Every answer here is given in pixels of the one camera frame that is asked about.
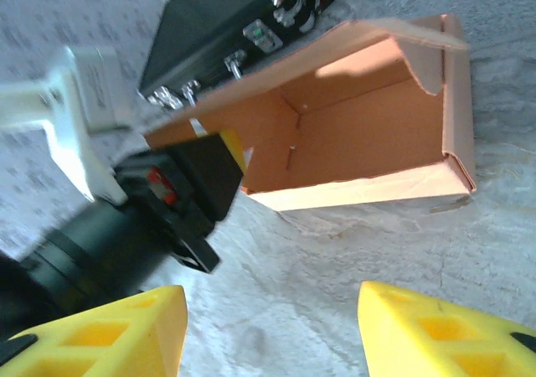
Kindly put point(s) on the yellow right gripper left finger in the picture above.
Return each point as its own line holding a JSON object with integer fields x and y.
{"x": 151, "y": 335}

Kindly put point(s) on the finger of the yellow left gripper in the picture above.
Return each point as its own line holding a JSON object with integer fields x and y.
{"x": 233, "y": 146}

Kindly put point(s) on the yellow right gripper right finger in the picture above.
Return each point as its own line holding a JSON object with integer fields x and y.
{"x": 389, "y": 335}

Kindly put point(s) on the brown cardboard paper box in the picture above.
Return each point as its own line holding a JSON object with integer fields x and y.
{"x": 356, "y": 142}

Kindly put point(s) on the black control box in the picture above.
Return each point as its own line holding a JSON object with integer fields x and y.
{"x": 201, "y": 29}

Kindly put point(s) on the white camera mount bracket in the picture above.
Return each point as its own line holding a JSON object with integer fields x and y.
{"x": 71, "y": 113}

